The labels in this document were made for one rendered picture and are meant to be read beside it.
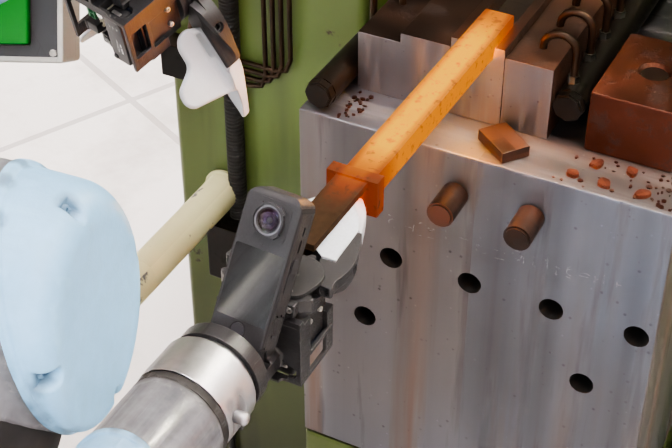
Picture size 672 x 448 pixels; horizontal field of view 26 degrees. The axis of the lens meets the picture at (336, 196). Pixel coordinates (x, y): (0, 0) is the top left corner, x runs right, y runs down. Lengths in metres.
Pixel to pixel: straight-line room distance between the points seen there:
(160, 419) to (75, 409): 0.29
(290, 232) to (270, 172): 0.77
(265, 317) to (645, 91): 0.49
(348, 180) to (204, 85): 0.14
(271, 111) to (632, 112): 0.53
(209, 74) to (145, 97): 1.96
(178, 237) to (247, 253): 0.69
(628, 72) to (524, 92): 0.10
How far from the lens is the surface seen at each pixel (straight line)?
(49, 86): 3.20
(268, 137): 1.75
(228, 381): 0.99
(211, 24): 1.15
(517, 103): 1.38
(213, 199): 1.77
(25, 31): 1.43
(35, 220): 0.65
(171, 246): 1.70
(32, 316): 0.64
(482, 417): 1.57
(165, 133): 3.01
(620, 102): 1.34
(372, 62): 1.43
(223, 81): 1.18
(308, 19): 1.63
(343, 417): 1.66
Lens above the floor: 1.71
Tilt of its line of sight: 37 degrees down
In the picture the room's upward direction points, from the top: straight up
